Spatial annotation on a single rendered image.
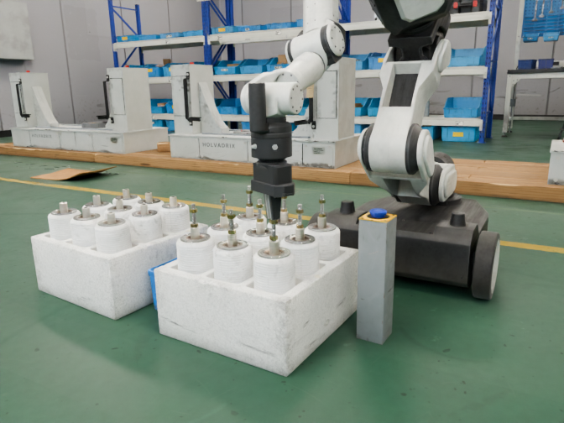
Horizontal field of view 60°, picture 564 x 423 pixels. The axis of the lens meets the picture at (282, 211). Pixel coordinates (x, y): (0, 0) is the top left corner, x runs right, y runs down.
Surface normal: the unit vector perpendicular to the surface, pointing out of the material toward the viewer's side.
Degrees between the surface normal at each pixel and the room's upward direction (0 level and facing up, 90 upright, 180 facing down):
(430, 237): 46
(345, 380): 0
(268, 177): 90
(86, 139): 90
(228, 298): 90
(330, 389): 0
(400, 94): 60
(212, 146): 90
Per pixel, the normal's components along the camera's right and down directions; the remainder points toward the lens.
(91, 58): 0.87, 0.11
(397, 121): -0.36, -0.52
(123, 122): -0.49, 0.22
